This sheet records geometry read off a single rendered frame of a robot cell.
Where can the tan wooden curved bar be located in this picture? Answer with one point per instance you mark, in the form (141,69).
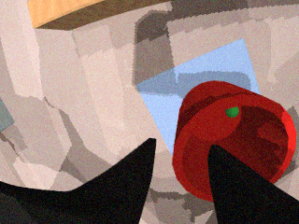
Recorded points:
(72,14)

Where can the green marble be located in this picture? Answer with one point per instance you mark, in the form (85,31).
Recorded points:
(232,112)

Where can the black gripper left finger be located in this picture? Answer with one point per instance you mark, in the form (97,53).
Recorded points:
(116,196)

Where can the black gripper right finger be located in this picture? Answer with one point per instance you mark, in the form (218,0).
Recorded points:
(242,196)

